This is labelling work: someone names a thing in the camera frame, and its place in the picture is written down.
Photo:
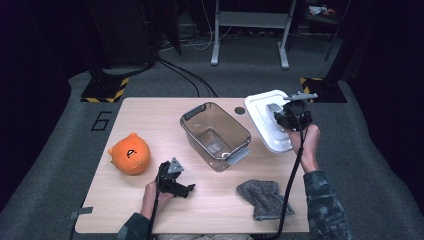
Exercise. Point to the white box lid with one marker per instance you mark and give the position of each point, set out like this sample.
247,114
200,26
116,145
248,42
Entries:
263,123

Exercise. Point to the clear grey storage box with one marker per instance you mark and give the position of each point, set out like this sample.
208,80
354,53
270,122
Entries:
216,140

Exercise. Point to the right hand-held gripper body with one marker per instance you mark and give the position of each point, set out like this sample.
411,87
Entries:
296,115

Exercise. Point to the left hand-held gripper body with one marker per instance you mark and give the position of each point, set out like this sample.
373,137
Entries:
166,181

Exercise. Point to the colourful clutter on shelf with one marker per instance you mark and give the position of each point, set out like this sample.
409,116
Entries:
320,10

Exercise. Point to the grey tape strip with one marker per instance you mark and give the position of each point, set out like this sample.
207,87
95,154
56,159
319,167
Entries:
81,212

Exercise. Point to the person's right hand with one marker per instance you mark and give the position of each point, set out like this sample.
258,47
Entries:
311,146

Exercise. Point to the dark cabinet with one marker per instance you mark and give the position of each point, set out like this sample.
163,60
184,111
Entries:
126,33

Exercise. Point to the orange plush toy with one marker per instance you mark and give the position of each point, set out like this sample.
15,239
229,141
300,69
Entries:
130,156

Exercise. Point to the dark round table grommet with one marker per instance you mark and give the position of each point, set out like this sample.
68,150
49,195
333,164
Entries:
239,110

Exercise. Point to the grey fuzzy cloth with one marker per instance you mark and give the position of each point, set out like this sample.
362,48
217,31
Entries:
263,198

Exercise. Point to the white metal desk frame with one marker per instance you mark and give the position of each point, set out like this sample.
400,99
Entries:
253,20

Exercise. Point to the person's left hand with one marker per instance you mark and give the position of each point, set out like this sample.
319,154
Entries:
148,200

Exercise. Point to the black striped stand base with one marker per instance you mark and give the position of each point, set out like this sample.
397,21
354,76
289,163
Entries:
103,90
328,90

